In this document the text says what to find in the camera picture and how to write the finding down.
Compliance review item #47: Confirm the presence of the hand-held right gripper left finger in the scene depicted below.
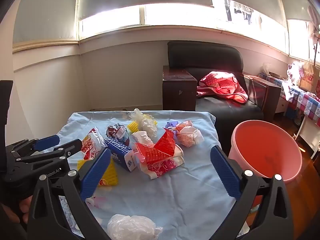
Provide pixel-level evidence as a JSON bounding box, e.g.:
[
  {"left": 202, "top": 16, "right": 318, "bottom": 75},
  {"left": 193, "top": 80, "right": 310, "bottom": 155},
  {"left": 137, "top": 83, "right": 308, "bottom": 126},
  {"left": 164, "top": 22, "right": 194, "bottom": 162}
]
[{"left": 27, "top": 148, "right": 112, "bottom": 240}]

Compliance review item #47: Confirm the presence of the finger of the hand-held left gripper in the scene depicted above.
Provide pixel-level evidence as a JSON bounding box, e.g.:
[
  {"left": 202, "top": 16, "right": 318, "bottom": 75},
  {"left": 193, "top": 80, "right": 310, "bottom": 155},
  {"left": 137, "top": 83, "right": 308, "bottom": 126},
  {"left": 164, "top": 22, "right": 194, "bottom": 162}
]
[
  {"left": 15, "top": 139, "right": 83, "bottom": 164},
  {"left": 5, "top": 134, "right": 61, "bottom": 158}
]

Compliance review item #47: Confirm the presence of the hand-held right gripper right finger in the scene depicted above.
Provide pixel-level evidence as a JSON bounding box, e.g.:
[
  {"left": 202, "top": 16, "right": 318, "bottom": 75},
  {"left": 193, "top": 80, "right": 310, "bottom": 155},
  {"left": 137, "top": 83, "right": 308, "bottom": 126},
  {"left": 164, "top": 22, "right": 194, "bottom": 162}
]
[{"left": 211, "top": 145, "right": 293, "bottom": 240}]

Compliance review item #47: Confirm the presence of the large yellow foam net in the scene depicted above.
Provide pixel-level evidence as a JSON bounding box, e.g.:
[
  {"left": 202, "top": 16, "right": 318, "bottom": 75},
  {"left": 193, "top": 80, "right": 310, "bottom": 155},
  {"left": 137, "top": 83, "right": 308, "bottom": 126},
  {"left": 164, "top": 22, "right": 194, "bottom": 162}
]
[{"left": 77, "top": 159, "right": 119, "bottom": 187}]

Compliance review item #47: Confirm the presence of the white snack packet red label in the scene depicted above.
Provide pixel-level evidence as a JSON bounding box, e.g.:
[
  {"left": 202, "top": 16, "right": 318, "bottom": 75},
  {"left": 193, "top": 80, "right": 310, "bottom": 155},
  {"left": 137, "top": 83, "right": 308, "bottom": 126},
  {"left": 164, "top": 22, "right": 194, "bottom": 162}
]
[{"left": 80, "top": 127, "right": 107, "bottom": 160}]

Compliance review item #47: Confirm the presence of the blue tissue pack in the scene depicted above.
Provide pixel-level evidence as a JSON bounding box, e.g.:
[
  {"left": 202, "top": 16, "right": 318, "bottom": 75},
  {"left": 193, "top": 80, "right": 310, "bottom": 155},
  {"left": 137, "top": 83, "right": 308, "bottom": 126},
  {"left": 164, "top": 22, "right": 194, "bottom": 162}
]
[{"left": 102, "top": 137, "right": 138, "bottom": 172}]

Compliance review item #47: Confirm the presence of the pink plastic bucket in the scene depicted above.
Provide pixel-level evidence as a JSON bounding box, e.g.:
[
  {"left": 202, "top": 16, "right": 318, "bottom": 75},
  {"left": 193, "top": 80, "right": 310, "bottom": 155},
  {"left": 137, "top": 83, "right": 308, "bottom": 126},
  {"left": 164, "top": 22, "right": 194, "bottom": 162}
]
[{"left": 228, "top": 120, "right": 303, "bottom": 183}]

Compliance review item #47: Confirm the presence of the blue red wrapper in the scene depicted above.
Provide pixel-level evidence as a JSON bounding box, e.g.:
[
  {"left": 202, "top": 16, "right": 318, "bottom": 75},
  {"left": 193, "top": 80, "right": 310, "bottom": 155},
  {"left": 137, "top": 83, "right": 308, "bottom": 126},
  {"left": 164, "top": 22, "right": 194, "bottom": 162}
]
[{"left": 106, "top": 123, "right": 131, "bottom": 145}]

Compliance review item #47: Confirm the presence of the white paper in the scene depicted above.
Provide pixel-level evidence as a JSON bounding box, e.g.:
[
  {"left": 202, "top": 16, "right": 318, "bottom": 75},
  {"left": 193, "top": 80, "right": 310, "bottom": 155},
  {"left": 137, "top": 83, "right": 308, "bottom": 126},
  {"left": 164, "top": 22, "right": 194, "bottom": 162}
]
[{"left": 132, "top": 130, "right": 155, "bottom": 145}]

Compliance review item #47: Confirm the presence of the white bag red print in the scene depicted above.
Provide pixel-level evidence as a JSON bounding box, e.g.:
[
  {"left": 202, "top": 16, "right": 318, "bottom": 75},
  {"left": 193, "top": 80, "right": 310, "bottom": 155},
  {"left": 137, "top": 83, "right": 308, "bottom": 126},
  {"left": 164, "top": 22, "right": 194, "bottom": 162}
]
[{"left": 136, "top": 146, "right": 185, "bottom": 180}]

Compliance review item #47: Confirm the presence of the milky white plastic bag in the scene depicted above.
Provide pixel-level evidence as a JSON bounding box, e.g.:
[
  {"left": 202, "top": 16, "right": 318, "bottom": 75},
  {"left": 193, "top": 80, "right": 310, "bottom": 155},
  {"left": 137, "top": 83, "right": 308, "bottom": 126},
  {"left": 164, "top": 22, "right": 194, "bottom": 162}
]
[{"left": 107, "top": 214, "right": 163, "bottom": 240}]

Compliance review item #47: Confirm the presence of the clear plastic bag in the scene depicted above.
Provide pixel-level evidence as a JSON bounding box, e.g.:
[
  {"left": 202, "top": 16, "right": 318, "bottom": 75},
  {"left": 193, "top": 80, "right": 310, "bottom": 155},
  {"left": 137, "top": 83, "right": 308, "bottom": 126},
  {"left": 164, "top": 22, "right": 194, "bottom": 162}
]
[{"left": 130, "top": 108, "right": 158, "bottom": 134}]

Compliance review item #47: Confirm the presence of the person's left hand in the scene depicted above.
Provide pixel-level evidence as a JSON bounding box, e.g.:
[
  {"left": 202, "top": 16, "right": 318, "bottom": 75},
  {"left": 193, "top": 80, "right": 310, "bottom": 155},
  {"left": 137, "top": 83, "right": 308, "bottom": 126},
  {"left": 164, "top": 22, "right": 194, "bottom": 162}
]
[{"left": 0, "top": 195, "right": 33, "bottom": 224}]

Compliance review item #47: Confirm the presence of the light blue cloth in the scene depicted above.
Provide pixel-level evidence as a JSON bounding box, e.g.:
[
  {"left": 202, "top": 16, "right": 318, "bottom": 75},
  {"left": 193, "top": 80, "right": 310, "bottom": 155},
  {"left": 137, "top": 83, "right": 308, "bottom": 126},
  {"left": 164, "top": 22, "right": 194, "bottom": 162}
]
[{"left": 54, "top": 110, "right": 250, "bottom": 240}]

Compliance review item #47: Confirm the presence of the orange white plastic bag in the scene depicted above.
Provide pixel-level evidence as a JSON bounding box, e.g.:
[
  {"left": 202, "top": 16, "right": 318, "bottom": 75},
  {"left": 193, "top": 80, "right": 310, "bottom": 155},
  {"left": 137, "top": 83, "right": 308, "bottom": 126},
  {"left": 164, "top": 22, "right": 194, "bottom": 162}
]
[{"left": 175, "top": 120, "right": 204, "bottom": 147}]

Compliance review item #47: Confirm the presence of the small yellow foam net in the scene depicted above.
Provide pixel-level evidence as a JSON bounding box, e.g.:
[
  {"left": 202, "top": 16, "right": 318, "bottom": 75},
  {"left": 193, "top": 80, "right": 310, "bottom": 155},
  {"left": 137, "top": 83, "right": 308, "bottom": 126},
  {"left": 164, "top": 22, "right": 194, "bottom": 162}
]
[{"left": 127, "top": 115, "right": 158, "bottom": 133}]

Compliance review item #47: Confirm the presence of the purple glove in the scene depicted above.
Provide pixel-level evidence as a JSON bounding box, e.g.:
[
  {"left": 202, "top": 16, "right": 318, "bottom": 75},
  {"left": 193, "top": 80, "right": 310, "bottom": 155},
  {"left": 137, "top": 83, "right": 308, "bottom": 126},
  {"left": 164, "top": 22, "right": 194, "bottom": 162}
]
[{"left": 166, "top": 121, "right": 179, "bottom": 143}]

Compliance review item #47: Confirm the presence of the white drawer cabinet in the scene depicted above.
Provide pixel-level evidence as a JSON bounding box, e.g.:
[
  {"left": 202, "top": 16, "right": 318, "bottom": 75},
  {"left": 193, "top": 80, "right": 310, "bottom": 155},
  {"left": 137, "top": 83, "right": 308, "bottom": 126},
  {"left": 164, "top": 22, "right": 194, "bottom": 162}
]
[{"left": 274, "top": 94, "right": 291, "bottom": 116}]

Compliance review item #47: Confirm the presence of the red dotted cloth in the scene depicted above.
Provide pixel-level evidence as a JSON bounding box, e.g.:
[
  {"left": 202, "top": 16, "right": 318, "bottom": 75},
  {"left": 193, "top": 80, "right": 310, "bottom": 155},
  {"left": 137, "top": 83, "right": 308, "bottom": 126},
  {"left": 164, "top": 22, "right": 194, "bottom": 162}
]
[{"left": 196, "top": 71, "right": 248, "bottom": 103}]

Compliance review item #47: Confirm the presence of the checkered tablecloth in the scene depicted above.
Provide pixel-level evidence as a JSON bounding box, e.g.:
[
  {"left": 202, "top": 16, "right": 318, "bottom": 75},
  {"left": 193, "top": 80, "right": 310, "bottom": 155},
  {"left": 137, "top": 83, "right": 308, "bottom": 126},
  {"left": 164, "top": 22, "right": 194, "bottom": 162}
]
[{"left": 259, "top": 72, "right": 320, "bottom": 128}]

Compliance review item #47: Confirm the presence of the black leather armchair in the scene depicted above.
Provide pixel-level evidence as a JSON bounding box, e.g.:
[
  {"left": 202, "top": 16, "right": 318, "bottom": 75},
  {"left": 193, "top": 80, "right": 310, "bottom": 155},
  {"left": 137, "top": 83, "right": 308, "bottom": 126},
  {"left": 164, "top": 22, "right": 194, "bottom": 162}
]
[{"left": 162, "top": 41, "right": 282, "bottom": 155}]

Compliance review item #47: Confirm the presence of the pink white patterned bag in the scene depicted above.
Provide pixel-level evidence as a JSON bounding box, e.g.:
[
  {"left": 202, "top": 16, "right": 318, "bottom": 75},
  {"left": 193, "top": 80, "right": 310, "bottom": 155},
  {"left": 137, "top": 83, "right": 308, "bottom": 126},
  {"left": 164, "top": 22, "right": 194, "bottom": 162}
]
[{"left": 287, "top": 62, "right": 304, "bottom": 86}]

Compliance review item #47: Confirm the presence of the brown paper bag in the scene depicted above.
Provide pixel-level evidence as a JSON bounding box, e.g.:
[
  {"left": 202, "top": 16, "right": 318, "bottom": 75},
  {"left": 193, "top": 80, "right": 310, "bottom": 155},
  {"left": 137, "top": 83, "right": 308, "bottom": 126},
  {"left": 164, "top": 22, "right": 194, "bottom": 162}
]
[{"left": 299, "top": 60, "right": 320, "bottom": 93}]

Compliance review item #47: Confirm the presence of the hanging laundry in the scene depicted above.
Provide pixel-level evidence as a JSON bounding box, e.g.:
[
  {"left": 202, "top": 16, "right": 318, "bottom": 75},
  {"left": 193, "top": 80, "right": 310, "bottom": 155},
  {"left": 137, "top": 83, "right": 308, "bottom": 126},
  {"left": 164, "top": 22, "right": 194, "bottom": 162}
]
[{"left": 224, "top": 0, "right": 263, "bottom": 26}]

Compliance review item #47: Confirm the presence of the window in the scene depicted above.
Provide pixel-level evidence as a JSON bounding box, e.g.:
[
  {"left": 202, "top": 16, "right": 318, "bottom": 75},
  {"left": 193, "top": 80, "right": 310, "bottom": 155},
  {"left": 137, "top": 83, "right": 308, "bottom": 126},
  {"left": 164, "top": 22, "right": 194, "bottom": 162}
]
[{"left": 79, "top": 0, "right": 320, "bottom": 63}]

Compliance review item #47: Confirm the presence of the white table frame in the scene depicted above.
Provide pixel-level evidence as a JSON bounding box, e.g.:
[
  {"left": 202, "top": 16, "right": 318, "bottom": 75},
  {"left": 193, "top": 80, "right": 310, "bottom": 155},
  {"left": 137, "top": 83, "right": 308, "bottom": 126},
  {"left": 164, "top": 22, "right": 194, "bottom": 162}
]
[{"left": 292, "top": 115, "right": 320, "bottom": 160}]

